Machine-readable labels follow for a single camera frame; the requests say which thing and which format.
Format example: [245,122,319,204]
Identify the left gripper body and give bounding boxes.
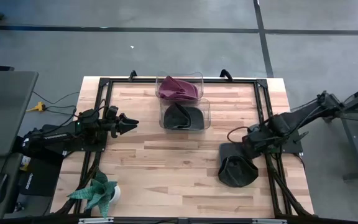
[100,119,121,139]

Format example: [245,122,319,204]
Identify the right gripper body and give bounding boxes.
[242,123,273,156]

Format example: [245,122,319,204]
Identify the dark green fabric hat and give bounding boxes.
[218,142,260,189]
[163,102,205,131]

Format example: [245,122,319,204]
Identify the maroon fabric hat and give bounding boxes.
[158,75,183,101]
[174,79,200,101]

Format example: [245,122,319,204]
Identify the clear plastic bin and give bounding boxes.
[155,71,204,100]
[158,98,211,131]

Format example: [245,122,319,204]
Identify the green succulent plant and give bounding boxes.
[66,169,119,219]

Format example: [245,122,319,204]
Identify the white plant pot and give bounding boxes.
[109,185,122,205]

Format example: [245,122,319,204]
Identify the yellow power plug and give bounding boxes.
[25,101,47,113]

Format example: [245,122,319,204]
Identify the black bag with white print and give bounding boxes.
[19,157,63,197]

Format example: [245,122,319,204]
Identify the black desk mat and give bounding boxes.
[0,154,23,220]

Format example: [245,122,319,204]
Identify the grey desk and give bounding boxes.
[0,70,39,157]

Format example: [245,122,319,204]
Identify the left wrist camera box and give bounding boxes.
[105,105,120,121]

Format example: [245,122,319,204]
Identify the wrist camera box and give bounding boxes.
[267,114,290,136]
[105,105,120,121]

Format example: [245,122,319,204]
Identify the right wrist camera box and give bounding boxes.
[267,114,290,136]

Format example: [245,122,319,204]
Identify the brown cable loop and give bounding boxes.
[226,125,252,144]

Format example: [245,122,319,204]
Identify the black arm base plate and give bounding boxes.
[61,136,106,154]
[278,129,305,156]

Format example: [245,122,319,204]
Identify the black aluminium table frame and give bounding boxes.
[51,77,315,218]

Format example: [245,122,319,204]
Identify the black floor cable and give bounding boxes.
[31,90,81,125]

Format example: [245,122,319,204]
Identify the silver metal bracket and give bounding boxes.
[251,218,288,224]
[78,217,115,224]

